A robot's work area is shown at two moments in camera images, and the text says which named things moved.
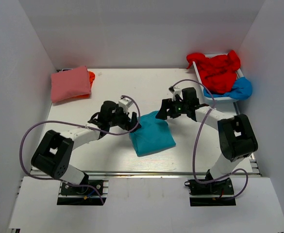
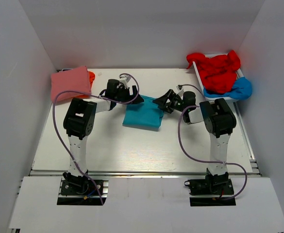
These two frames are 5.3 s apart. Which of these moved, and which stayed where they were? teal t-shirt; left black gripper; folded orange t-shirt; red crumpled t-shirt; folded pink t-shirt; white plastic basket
Moved: left black gripper; teal t-shirt
Stayed: folded pink t-shirt; red crumpled t-shirt; white plastic basket; folded orange t-shirt
